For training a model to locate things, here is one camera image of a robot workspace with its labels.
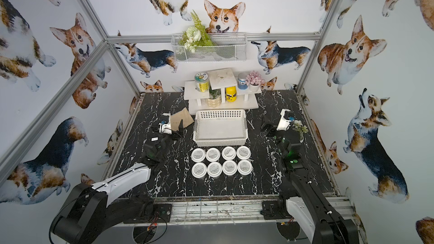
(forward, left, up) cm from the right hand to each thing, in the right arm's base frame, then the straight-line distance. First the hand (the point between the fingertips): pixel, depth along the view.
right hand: (276, 112), depth 77 cm
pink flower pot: (+23, +8, -1) cm, 24 cm away
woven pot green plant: (+24, +31, -18) cm, 43 cm away
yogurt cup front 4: (-18, +14, -19) cm, 30 cm away
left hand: (+2, +50, -4) cm, 51 cm away
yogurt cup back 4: (-10, +15, -20) cm, 27 cm away
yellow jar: (+29, +21, -17) cm, 40 cm away
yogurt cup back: (-12, +37, -19) cm, 43 cm away
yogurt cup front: (-19, +36, -19) cm, 45 cm away
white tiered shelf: (+28, +25, -17) cm, 41 cm away
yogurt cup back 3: (-11, +22, -19) cm, 31 cm away
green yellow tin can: (+24, +37, -3) cm, 44 cm away
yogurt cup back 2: (-12, +30, -19) cm, 37 cm away
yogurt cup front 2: (-19, +29, -19) cm, 40 cm away
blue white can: (+26, +14, -4) cm, 30 cm away
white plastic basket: (+8, +27, -25) cm, 38 cm away
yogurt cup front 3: (-18, +22, -20) cm, 34 cm away
